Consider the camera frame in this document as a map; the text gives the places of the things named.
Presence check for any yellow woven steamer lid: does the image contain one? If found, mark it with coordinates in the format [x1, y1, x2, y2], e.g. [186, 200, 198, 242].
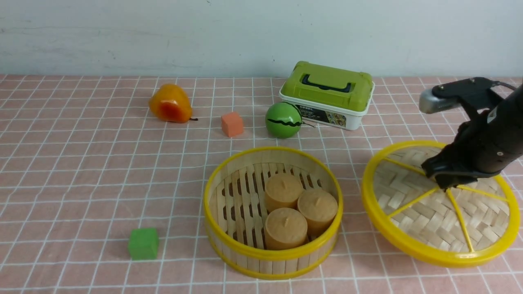
[361, 141, 521, 268]

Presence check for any green toy watermelon ball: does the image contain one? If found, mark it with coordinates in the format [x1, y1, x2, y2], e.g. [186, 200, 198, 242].
[265, 102, 315, 139]

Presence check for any green foam cube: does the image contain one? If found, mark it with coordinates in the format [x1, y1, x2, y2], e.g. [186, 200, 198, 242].
[127, 227, 159, 261]

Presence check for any orange toy pear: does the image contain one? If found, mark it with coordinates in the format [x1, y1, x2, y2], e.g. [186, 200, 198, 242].
[149, 84, 198, 123]

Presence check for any right tan cylinder bun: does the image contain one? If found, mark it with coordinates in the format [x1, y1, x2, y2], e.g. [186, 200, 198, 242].
[297, 188, 338, 238]

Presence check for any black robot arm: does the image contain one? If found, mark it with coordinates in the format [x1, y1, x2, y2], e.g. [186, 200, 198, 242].
[419, 77, 523, 190]

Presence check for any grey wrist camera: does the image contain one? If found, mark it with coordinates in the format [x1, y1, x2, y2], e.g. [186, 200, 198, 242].
[418, 89, 461, 115]

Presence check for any green lidded white storage box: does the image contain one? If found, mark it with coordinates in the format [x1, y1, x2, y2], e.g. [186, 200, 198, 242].
[279, 61, 375, 131]

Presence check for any pink checkered tablecloth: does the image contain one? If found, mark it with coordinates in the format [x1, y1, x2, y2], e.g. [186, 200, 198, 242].
[0, 75, 522, 294]

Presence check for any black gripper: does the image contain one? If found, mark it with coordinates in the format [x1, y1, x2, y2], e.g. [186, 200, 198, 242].
[421, 96, 523, 191]

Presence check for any yellow bamboo steamer basket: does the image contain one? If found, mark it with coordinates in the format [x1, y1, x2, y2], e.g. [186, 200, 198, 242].
[203, 146, 343, 280]

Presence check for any orange foam cube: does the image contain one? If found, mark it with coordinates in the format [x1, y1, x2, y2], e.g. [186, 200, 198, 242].
[221, 111, 244, 138]

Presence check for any front tan cylinder bun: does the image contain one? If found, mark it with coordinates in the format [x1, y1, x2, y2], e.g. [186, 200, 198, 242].
[264, 208, 308, 250]

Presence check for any tan cylinder bun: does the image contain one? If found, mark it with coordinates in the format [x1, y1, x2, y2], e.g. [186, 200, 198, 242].
[297, 188, 338, 238]
[264, 208, 308, 250]
[265, 173, 304, 212]

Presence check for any back tan cylinder bun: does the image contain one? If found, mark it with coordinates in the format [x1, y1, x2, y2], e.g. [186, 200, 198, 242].
[265, 173, 304, 212]

